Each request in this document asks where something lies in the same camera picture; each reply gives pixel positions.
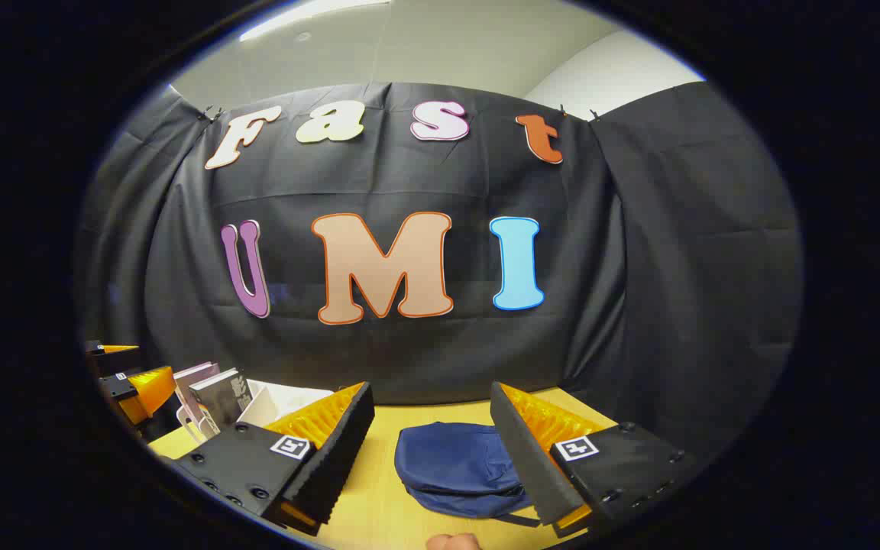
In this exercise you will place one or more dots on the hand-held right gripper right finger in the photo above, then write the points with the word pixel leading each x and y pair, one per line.
pixel 532 466

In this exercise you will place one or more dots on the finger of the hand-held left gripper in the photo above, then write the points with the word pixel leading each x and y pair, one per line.
pixel 146 389
pixel 113 359

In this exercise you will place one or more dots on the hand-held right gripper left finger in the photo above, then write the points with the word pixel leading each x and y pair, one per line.
pixel 333 466

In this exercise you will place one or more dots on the pink cover book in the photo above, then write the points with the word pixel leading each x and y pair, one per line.
pixel 194 382

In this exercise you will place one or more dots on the grey cover book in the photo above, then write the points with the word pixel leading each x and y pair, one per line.
pixel 222 397

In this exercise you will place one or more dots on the blue schoolbag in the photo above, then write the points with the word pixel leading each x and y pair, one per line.
pixel 448 466

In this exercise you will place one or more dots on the white bookshelf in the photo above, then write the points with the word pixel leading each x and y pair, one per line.
pixel 279 397

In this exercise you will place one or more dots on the black backdrop cloth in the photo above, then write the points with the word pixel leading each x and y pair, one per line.
pixel 409 359

